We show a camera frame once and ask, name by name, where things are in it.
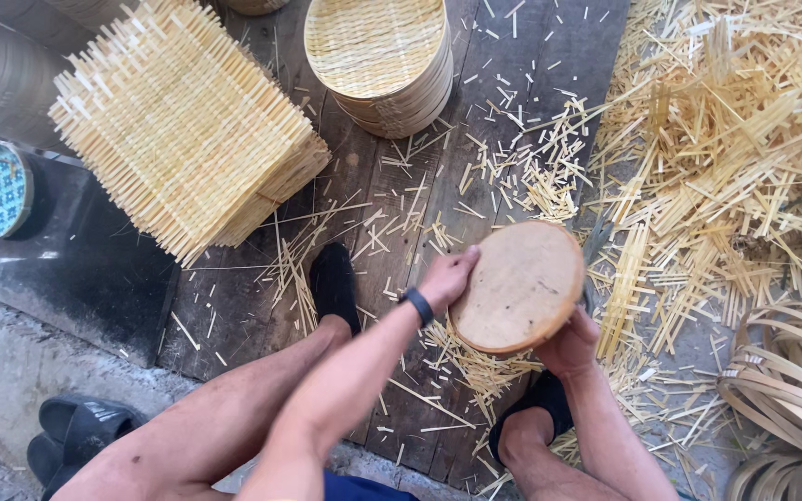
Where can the person's right hand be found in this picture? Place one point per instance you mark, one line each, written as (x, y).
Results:
(568, 351)

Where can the person's left hand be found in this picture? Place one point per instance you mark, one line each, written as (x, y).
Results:
(444, 282)

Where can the person's right fingers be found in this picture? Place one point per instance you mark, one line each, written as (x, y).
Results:
(585, 325)

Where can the round wooden disc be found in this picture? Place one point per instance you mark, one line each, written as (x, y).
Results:
(519, 285)

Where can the grey metal shears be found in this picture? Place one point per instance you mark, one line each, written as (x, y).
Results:
(596, 240)

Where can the person's black right shoe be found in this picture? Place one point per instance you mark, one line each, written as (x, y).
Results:
(544, 400)

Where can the person's black shoe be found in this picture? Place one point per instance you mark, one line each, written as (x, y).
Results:
(335, 282)
(544, 400)

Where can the person's right leg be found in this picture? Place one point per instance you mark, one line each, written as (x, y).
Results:
(540, 459)

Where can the person's leg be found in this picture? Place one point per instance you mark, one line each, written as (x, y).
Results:
(199, 431)
(540, 459)

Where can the black wristband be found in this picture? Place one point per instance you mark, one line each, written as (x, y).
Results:
(418, 305)

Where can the bundle of bamboo strip hoops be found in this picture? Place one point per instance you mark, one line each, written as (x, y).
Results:
(791, 389)

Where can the heap of bamboo strip offcuts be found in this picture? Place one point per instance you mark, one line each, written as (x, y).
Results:
(721, 132)

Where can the person's black left shoe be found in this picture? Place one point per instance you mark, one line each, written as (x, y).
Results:
(335, 282)

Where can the dark wooden plank platform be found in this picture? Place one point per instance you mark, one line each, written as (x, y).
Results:
(373, 181)

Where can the blue shorts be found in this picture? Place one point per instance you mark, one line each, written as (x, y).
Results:
(366, 488)

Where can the stack of round woven trays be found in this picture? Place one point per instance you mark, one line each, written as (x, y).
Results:
(377, 49)

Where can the person's left leg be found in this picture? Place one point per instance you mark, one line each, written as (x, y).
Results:
(199, 431)

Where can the stack of square woven mats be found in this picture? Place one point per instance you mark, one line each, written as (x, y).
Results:
(185, 125)

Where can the black rubber sandal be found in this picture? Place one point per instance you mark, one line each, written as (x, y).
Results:
(88, 424)
(49, 463)

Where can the black stone slab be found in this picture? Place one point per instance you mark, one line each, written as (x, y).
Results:
(74, 264)

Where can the stack of bamboo hoop rims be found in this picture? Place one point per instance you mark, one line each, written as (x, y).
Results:
(4, 76)

